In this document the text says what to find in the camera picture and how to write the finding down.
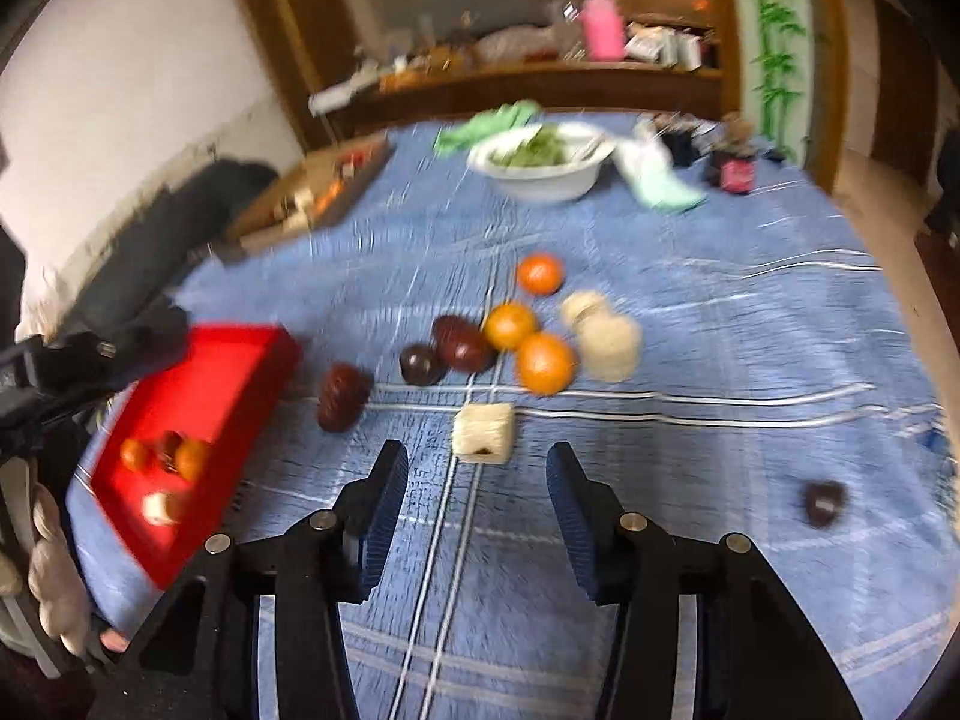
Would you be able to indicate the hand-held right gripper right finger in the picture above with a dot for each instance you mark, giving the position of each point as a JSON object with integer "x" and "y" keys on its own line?
{"x": 568, "y": 517}

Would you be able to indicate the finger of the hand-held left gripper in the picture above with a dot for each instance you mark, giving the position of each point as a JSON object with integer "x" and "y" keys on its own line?
{"x": 127, "y": 345}

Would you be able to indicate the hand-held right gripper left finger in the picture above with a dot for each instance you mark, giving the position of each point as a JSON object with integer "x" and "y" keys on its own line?
{"x": 384, "y": 510}

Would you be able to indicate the red tray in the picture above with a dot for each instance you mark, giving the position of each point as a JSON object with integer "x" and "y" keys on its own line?
{"x": 217, "y": 390}

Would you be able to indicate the beige rough cube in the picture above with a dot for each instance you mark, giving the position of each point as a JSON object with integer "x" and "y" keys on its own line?
{"x": 484, "y": 427}

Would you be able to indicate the round beige rough chunk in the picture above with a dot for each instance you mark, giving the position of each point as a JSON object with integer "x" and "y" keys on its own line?
{"x": 611, "y": 346}

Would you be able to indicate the small beige rough chunk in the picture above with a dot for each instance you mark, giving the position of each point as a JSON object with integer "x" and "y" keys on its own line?
{"x": 585, "y": 307}

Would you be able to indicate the person's left hand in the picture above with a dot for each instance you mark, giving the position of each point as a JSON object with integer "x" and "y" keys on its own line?
{"x": 56, "y": 570}

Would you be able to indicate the black sofa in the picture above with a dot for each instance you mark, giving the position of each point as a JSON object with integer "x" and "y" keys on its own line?
{"x": 172, "y": 232}

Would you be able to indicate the blue plaid tablecloth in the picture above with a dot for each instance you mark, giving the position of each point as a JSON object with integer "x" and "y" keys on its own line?
{"x": 712, "y": 360}

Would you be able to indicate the cardboard box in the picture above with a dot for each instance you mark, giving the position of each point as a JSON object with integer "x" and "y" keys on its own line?
{"x": 300, "y": 202}

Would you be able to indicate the maroon clothing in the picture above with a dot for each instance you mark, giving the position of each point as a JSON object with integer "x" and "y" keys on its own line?
{"x": 34, "y": 686}

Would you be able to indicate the white tray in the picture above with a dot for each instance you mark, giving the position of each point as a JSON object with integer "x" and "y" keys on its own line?
{"x": 345, "y": 94}

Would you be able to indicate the white bowl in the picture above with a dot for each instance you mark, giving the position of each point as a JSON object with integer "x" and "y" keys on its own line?
{"x": 540, "y": 184}

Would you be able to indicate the pale green cloth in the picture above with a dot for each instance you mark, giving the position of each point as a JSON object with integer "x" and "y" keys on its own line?
{"x": 660, "y": 180}

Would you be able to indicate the green leafy vegetables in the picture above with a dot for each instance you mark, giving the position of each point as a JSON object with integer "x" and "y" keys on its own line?
{"x": 536, "y": 148}

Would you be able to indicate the dark red jar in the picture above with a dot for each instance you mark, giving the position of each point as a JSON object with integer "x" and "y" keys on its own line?
{"x": 736, "y": 172}

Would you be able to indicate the black container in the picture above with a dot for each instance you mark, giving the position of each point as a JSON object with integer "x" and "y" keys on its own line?
{"x": 679, "y": 144}

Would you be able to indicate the wooden sideboard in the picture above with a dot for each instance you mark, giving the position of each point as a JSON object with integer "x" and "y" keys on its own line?
{"x": 562, "y": 90}

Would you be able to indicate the plastic bag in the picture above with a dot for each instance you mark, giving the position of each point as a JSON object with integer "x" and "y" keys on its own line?
{"x": 517, "y": 41}

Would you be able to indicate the white boxes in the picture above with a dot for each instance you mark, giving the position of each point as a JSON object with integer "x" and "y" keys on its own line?
{"x": 667, "y": 46}

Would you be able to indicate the pink bottle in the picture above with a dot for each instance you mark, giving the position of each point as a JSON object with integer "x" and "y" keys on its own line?
{"x": 604, "y": 22}

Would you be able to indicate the dark wooden door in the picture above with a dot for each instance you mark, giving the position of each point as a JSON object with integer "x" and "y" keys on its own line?
{"x": 900, "y": 90}

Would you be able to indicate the bamboo wall sticker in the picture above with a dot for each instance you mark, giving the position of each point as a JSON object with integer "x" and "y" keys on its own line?
{"x": 776, "y": 52}

